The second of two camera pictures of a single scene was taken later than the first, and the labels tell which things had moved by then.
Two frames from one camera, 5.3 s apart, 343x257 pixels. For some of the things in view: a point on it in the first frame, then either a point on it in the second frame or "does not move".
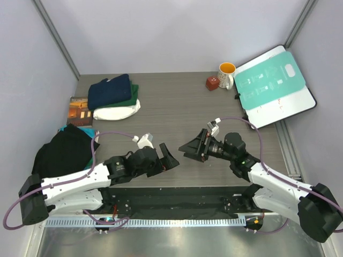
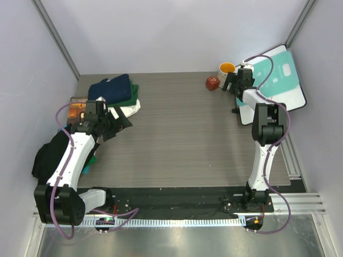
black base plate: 178,202 does not move
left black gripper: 166,163 -> 117,127
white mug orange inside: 225,75 does not move
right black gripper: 198,148 -> 232,77
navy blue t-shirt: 106,92 does not move
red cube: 212,83 does not move
